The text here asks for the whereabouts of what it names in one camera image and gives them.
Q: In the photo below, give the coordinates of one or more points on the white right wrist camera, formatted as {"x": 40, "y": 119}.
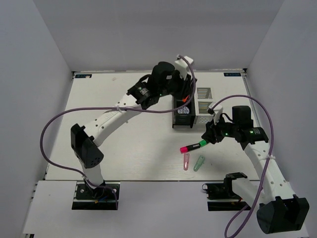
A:
{"x": 215, "y": 110}

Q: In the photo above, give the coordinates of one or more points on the right blue table label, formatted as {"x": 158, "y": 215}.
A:
{"x": 232, "y": 74}

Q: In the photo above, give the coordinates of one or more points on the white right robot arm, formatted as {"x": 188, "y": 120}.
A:
{"x": 278, "y": 208}

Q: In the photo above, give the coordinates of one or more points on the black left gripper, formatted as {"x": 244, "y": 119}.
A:
{"x": 187, "y": 86}

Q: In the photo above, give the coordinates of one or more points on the orange cap black highlighter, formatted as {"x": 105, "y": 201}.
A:
{"x": 185, "y": 99}

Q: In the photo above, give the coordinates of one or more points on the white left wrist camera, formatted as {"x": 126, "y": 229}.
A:
{"x": 182, "y": 66}

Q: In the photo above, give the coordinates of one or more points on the white slotted organizer container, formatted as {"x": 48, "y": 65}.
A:
{"x": 202, "y": 99}

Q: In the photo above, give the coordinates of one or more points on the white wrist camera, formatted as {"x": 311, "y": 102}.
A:
{"x": 182, "y": 66}
{"x": 215, "y": 110}

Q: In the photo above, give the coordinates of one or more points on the blue table label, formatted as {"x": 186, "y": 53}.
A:
{"x": 232, "y": 74}
{"x": 83, "y": 75}

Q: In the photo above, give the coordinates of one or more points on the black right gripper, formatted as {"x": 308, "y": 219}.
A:
{"x": 212, "y": 129}

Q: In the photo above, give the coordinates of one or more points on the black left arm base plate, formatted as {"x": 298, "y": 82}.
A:
{"x": 99, "y": 199}

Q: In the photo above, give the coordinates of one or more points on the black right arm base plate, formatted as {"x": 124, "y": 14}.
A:
{"x": 218, "y": 199}

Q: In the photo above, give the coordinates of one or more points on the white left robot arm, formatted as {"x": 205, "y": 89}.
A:
{"x": 85, "y": 140}

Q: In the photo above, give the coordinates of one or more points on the black organizer container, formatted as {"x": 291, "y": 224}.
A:
{"x": 183, "y": 120}

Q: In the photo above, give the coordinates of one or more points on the green cap black highlighter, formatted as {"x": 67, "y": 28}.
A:
{"x": 203, "y": 143}

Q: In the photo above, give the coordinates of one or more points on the left blue table label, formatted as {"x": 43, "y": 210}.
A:
{"x": 83, "y": 75}

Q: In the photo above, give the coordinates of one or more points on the pink cap black highlighter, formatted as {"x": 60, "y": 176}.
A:
{"x": 189, "y": 148}

